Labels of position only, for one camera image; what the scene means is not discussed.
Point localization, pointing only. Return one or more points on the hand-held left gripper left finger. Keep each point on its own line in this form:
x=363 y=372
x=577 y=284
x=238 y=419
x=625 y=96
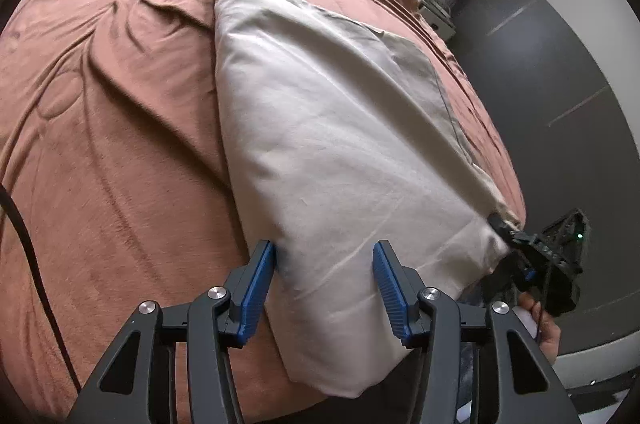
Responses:
x=255 y=294

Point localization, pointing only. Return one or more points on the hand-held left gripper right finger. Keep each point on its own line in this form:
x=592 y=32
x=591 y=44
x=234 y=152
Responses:
x=392 y=294

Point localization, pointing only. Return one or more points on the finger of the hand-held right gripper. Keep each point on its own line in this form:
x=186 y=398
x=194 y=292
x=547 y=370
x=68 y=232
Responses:
x=520 y=276
x=502 y=229

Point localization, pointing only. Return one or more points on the beige pillow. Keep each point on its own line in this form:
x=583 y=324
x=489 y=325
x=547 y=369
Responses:
x=325 y=144

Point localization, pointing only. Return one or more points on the person's right hand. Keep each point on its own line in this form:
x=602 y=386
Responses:
x=547 y=339

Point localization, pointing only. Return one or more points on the brown blanket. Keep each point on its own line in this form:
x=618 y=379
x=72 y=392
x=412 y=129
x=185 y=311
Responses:
x=125 y=129

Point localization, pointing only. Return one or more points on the cluttered nightstand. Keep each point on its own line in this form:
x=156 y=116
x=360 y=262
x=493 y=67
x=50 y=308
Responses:
x=436 y=4

